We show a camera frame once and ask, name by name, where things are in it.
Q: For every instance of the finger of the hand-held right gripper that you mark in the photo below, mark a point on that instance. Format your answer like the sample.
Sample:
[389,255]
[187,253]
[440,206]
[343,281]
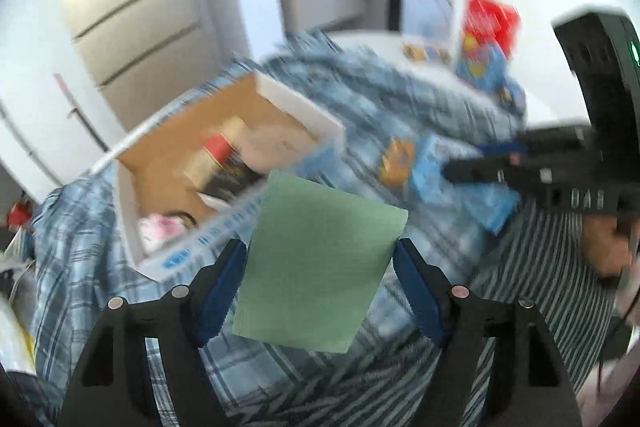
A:
[475,169]
[500,149]

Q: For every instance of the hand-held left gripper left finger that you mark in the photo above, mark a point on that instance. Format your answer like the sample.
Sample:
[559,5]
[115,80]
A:
[222,292]

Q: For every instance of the green pouch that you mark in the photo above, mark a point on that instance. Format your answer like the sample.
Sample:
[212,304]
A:
[320,267]

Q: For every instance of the white yellow plastic bag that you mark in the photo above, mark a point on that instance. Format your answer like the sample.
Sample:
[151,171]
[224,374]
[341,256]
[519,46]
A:
[10,337]

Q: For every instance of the small blue packet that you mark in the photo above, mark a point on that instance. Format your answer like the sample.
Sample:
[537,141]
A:
[510,94]

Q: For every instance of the person's right hand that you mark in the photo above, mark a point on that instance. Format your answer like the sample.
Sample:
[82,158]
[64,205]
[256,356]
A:
[605,242]

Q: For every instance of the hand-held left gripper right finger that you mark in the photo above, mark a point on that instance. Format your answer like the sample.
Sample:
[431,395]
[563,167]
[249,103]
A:
[422,292]

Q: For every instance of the black item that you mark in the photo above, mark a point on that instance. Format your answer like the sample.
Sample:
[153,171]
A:
[230,184]

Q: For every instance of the striped grey cloth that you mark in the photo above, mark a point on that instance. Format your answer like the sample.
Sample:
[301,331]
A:
[525,267]

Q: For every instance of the gold refrigerator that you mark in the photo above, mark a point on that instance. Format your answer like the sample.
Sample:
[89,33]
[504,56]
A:
[125,7]

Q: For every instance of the orange cigarette pack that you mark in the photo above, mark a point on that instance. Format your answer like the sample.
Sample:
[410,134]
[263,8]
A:
[397,162]

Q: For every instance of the cardboard box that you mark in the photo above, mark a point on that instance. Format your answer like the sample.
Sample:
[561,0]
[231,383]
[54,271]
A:
[165,167]

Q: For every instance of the gold red package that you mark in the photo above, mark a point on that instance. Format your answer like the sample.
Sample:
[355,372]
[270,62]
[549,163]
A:
[215,157]

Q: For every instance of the gold cigarette pack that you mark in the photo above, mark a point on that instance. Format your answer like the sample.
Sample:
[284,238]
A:
[420,53]

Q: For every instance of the pink white cloth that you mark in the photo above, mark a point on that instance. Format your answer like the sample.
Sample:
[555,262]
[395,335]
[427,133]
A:
[160,229]

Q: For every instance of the red item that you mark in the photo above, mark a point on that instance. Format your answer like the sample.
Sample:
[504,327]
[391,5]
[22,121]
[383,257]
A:
[20,213]

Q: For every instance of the blue plastic wrapper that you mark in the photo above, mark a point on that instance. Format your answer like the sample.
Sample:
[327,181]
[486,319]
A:
[430,179]

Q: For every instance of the blue plaid shirt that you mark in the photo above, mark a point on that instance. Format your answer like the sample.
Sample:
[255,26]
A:
[400,107]

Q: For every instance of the blue snack packet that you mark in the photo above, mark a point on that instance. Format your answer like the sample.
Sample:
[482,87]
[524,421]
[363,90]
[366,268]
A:
[482,67]

